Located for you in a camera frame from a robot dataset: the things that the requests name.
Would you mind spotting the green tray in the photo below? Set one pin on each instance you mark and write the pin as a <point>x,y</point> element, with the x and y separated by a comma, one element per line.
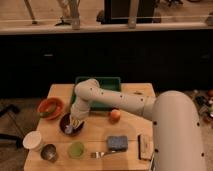
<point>108,83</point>

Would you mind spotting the metal cup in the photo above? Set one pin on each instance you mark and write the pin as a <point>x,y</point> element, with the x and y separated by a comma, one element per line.
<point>49,153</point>

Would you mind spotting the purple bowl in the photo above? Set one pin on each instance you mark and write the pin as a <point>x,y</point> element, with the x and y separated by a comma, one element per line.
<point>65,123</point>

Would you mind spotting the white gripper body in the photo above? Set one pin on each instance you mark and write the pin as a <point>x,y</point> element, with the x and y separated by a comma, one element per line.
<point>77,113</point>

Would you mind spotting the wooden brush block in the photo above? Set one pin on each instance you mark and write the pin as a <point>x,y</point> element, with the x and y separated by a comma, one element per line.
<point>145,147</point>

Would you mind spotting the white cup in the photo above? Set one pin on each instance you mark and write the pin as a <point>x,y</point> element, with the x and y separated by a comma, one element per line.
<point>33,141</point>

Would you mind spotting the blue sponge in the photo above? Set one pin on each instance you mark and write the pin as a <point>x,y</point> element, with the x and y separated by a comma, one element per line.
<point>117,143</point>

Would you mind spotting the metal fork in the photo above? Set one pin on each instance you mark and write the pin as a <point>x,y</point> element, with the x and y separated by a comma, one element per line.
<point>99,154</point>

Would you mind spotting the peach fruit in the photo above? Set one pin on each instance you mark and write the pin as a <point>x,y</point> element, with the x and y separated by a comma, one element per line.
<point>114,115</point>

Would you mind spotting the orange bowl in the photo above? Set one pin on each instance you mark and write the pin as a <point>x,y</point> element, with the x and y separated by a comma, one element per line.
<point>50,108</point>

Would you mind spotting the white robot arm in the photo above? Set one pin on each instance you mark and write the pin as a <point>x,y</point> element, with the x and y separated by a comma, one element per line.
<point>177,137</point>

